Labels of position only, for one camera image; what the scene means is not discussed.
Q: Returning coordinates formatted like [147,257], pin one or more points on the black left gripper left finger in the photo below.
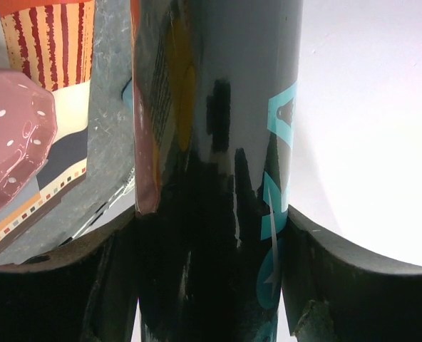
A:
[83,290]

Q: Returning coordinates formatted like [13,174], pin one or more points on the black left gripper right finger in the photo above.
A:
[335,290]

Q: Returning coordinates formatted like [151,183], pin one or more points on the black shuttlecock tube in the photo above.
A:
[214,87]

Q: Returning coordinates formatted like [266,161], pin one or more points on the pink dotted plate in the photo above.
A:
[27,130]

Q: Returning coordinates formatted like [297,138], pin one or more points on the blue ceramic mug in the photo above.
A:
[127,95]

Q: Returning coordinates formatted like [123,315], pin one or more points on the colourful patchwork placemat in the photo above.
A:
[46,55]

